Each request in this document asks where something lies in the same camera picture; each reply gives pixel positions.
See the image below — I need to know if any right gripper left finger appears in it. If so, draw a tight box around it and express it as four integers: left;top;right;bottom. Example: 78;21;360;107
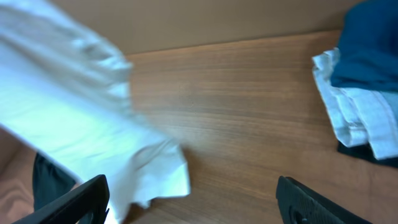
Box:
13;174;109;224

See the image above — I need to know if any dark blue folded shirt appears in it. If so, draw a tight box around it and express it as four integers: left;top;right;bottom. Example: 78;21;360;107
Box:
331;0;397;91

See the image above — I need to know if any black folded shirt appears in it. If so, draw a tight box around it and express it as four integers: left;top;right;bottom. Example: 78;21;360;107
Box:
337;142;398;168

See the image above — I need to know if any black t-shirt with logo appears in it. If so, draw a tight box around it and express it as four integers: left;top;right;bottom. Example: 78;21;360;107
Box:
32;153;76;211

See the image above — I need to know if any light grey-blue folded shirt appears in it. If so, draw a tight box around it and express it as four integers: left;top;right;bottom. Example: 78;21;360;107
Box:
312;48;397;160

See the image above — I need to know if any white t-shirt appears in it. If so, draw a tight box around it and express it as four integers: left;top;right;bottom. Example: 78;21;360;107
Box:
1;1;190;223

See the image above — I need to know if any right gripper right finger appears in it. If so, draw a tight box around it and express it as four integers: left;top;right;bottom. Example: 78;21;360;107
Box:
276;176;371;224

